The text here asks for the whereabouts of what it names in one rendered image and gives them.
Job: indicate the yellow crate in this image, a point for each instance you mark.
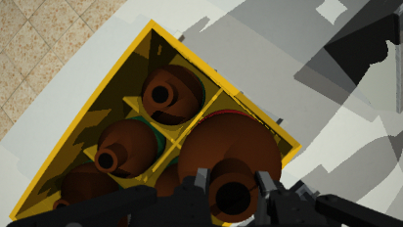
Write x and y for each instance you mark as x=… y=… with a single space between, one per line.
x=116 y=97

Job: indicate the brown bottle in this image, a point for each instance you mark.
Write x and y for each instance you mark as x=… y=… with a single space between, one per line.
x=233 y=145
x=123 y=222
x=129 y=147
x=168 y=179
x=85 y=182
x=172 y=95

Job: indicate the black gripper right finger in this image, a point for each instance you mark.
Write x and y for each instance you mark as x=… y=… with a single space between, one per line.
x=277 y=205

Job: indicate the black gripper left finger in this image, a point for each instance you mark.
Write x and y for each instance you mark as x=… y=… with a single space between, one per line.
x=187 y=207

